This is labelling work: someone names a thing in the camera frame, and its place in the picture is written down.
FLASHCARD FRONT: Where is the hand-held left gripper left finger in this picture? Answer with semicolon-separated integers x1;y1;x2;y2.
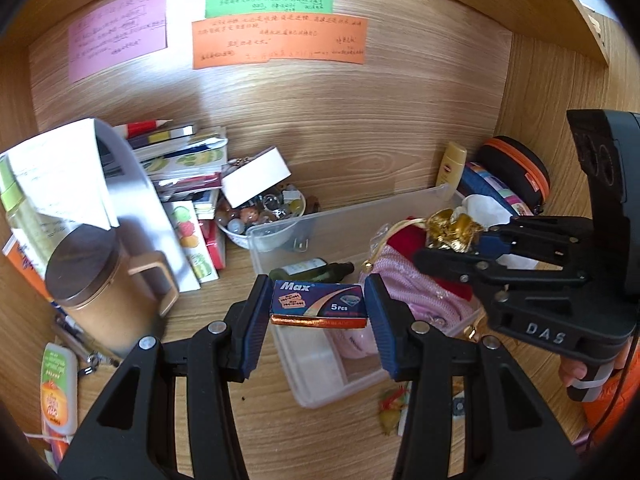
57;274;271;480

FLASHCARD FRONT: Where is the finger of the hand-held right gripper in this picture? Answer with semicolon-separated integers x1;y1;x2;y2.
412;246;591;291
475;215;597;270

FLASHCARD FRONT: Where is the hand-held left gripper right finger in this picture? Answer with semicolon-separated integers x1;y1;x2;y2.
364;274;581;480

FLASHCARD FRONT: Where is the pink round case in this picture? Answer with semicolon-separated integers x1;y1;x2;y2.
327;327;378;361

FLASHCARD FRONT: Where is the gold foil ornament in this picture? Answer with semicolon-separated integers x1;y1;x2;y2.
425;207;485;253

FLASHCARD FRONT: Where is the white cloth pouch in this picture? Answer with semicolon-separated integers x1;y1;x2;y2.
460;194;536;268

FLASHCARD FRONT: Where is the pink striped pouch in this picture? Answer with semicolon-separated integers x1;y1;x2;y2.
367;250;481;341

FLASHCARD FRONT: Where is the blue razor blade box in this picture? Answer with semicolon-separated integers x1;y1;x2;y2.
270;280;370;330

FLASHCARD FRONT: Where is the dark green glass bottle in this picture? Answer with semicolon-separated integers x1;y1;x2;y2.
269;258;355;283

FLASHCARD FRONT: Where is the clear plastic storage box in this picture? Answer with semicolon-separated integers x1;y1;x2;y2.
246;184;488;409

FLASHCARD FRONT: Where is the wooden desktop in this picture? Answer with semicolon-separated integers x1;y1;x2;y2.
0;180;591;480

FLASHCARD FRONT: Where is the person's right hand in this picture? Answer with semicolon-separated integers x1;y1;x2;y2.
559;361;590;390

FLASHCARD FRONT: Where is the red cloth pouch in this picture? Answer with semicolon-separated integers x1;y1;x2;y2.
387;217;481;301

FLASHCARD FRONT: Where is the colourful patchwork pencil case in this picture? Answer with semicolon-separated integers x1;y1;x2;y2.
457;161;536;218

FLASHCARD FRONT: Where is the colourful wrapped trinket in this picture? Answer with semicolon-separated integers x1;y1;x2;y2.
377;387;408;433

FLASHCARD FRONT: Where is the white bowl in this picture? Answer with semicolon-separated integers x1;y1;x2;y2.
216;185;307;250

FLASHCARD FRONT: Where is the black orange zip case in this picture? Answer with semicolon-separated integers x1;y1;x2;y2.
472;136;551;216

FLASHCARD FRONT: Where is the yellow lotion tube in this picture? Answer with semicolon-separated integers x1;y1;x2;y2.
435;141;468;188

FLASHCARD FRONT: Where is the fruit print booklet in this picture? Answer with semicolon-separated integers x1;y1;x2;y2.
167;200;221;282

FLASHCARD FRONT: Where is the pile of colourful beads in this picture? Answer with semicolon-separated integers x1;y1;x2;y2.
217;187;306;233

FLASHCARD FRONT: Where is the small white cardboard box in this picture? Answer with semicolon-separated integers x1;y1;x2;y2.
221;146;292;208

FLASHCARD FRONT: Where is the brown lidded mug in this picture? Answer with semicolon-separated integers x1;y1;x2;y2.
45;224;180;356

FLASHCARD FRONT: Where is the small metal clip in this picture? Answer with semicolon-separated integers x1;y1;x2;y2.
75;352;121;377

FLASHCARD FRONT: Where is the stack of books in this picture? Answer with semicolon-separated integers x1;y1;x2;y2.
112;122;228;273

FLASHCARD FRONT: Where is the orange garment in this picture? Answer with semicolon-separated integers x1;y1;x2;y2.
582;350;640;441

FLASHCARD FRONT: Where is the green orange tube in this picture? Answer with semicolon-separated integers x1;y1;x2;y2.
41;342;79;436

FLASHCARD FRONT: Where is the wooden shelf board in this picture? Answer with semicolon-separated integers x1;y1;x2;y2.
500;0;616;66

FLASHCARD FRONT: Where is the red white pen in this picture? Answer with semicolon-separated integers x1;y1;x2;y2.
112;119;173;140

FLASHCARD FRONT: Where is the orange box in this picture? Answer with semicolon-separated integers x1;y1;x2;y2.
2;237;56;303

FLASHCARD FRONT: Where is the white paper sheet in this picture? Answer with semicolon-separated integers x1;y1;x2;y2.
0;118;121;231

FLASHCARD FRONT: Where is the pale green bottle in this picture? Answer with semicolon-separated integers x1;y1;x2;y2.
0;155;58;273

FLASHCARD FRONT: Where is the orange paper note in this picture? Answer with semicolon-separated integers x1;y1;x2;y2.
191;14;369;71

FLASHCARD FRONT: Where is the green paper note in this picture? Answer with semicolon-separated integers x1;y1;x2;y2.
204;0;334;18

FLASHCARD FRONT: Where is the pink paper note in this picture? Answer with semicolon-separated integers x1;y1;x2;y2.
67;0;168;83

